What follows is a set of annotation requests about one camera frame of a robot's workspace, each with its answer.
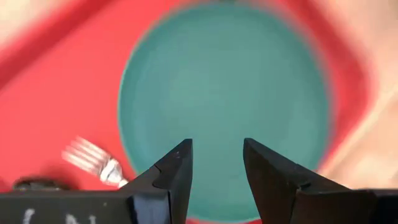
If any teal round plate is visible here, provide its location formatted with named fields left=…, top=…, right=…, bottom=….
left=117, top=0, right=330, bottom=223

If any red plastic tray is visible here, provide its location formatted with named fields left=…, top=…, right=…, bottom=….
left=0, top=0, right=377, bottom=224

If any fork with orange handle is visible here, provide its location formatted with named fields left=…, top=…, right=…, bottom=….
left=61, top=136, right=130, bottom=189

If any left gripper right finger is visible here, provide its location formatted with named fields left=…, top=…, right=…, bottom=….
left=243, top=138, right=379, bottom=224

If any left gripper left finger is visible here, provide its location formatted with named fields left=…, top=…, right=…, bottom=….
left=119, top=138, right=194, bottom=224

